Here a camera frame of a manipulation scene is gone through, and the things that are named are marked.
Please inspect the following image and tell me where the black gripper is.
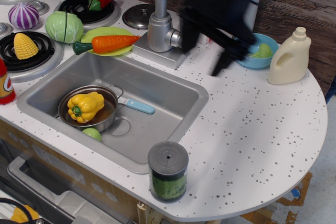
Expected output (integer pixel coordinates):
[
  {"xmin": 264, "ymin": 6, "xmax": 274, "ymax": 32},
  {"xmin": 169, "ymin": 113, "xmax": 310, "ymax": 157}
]
[{"xmin": 180, "ymin": 0, "xmax": 256, "ymax": 76}]

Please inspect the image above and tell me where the orange toy carrot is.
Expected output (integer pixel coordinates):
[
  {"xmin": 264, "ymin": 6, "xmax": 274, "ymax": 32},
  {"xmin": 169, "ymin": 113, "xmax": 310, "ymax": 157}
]
[{"xmin": 72, "ymin": 35, "xmax": 141, "ymax": 55}]

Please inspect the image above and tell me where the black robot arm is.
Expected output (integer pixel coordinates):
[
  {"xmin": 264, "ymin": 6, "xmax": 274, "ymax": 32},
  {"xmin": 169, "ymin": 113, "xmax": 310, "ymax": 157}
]
[{"xmin": 180, "ymin": 0, "xmax": 256, "ymax": 76}]

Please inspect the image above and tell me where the light green plate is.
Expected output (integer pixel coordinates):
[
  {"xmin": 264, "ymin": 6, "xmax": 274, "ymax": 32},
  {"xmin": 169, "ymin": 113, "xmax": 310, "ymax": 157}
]
[{"xmin": 80, "ymin": 27, "xmax": 134, "ymax": 56}]

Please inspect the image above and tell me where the white red cheese wedge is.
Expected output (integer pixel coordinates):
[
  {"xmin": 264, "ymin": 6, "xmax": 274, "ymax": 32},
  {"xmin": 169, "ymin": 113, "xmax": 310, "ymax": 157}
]
[{"xmin": 197, "ymin": 34, "xmax": 213, "ymax": 45}]

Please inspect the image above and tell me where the silver faucet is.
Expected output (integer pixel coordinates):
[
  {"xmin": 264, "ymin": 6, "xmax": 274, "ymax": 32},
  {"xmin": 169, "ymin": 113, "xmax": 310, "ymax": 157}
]
[{"xmin": 132, "ymin": 0, "xmax": 186, "ymax": 69}]

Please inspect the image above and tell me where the light blue bowl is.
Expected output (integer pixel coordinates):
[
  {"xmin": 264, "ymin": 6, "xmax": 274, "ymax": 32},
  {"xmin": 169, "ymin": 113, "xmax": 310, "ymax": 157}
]
[{"xmin": 236, "ymin": 33, "xmax": 279, "ymax": 69}]

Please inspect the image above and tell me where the grey vertical pole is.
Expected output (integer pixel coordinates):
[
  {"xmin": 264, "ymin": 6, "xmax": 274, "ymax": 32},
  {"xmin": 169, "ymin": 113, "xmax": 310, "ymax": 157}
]
[{"xmin": 244, "ymin": 0, "xmax": 260, "ymax": 31}]

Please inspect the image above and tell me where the light green toy vegetable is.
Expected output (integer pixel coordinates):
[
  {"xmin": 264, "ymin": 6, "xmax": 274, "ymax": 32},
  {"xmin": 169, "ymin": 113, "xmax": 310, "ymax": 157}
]
[{"xmin": 249, "ymin": 43, "xmax": 274, "ymax": 59}]

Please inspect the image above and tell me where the silver pot lid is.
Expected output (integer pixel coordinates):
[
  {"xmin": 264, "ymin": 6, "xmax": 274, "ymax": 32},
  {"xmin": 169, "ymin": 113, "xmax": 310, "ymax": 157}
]
[{"xmin": 122, "ymin": 4, "xmax": 155, "ymax": 30}]

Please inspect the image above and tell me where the cream detergent bottle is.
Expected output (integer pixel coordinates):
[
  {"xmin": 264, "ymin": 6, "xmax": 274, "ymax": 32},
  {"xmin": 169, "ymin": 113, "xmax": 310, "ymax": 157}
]
[{"xmin": 268, "ymin": 27, "xmax": 311, "ymax": 85}]

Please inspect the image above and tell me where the silver sink basin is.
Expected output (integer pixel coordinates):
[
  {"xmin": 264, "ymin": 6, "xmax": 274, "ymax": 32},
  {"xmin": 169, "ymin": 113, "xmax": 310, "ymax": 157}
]
[{"xmin": 17, "ymin": 53, "xmax": 208, "ymax": 174}]

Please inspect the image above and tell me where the grey green can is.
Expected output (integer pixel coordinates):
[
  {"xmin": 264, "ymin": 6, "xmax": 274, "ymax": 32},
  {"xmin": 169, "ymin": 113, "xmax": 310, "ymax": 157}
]
[{"xmin": 148, "ymin": 141, "xmax": 189, "ymax": 202}]

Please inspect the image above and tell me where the small metal pot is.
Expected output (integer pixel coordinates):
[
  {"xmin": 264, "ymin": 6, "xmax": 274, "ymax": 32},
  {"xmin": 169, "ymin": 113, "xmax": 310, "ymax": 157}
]
[{"xmin": 58, "ymin": 86, "xmax": 123, "ymax": 132}]

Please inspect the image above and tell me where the back right stove burner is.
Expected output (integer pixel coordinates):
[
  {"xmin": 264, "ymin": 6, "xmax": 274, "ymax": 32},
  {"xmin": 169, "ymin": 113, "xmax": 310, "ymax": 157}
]
[{"xmin": 54, "ymin": 0, "xmax": 121, "ymax": 31}]

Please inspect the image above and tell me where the yellow toy bell pepper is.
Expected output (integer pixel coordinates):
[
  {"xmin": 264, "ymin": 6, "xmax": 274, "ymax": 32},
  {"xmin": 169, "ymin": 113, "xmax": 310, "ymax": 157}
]
[{"xmin": 67, "ymin": 91, "xmax": 104, "ymax": 124}]

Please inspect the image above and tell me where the green toy ball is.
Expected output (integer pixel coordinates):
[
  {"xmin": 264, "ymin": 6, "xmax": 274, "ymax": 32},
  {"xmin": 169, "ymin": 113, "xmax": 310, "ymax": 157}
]
[{"xmin": 82, "ymin": 128, "xmax": 101, "ymax": 142}]

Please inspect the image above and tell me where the green toy cabbage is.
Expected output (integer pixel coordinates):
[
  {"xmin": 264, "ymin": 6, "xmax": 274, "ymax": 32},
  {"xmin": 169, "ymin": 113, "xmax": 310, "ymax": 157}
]
[{"xmin": 45, "ymin": 11, "xmax": 84, "ymax": 44}]

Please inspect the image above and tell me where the front left stove burner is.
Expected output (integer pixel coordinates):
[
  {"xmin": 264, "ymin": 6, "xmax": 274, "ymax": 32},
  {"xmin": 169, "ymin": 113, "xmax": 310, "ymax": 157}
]
[{"xmin": 1, "ymin": 31, "xmax": 64, "ymax": 83}]

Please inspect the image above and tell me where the silver stove knob middle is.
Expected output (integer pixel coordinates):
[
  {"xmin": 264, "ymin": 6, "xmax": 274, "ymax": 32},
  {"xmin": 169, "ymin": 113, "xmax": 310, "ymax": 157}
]
[{"xmin": 27, "ymin": 0, "xmax": 50, "ymax": 16}]

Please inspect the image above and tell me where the silver stove knob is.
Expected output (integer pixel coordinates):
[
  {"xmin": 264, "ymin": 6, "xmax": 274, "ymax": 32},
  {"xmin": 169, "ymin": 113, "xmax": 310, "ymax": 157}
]
[
  {"xmin": 27, "ymin": 0, "xmax": 50, "ymax": 16},
  {"xmin": 0, "ymin": 23, "xmax": 13, "ymax": 38}
]

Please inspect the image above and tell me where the yellow toy corn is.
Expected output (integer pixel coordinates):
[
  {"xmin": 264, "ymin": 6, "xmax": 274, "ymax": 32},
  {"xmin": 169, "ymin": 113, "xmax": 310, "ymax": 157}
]
[{"xmin": 14, "ymin": 33, "xmax": 39, "ymax": 60}]

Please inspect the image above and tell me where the purple toy onion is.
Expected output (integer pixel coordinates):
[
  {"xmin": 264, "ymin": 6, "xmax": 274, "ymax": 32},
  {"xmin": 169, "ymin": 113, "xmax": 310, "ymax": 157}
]
[{"xmin": 8, "ymin": 2, "xmax": 40, "ymax": 29}]

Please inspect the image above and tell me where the silver stove knob left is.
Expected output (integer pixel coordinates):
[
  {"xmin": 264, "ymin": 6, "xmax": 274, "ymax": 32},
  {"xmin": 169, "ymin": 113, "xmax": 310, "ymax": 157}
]
[{"xmin": 0, "ymin": 23, "xmax": 13, "ymax": 38}]

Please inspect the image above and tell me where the red ketchup bottle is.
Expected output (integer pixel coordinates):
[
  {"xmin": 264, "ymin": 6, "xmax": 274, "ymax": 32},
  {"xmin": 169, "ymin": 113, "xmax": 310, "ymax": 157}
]
[{"xmin": 0, "ymin": 59, "xmax": 16, "ymax": 104}]

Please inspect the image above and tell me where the yellow object bottom left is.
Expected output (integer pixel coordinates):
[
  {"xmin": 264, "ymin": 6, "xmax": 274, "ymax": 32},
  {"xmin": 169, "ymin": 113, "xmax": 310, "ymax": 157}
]
[{"xmin": 10, "ymin": 205, "xmax": 40, "ymax": 223}]

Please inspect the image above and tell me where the blue handled spatula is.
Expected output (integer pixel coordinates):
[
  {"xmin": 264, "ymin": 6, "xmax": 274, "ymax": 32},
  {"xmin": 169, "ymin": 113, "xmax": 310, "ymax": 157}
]
[{"xmin": 118, "ymin": 97, "xmax": 155, "ymax": 114}]

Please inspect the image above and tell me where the silver oven door handle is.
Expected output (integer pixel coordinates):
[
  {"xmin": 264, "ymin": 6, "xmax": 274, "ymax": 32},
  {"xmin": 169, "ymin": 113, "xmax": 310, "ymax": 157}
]
[{"xmin": 7, "ymin": 156, "xmax": 74, "ymax": 223}]

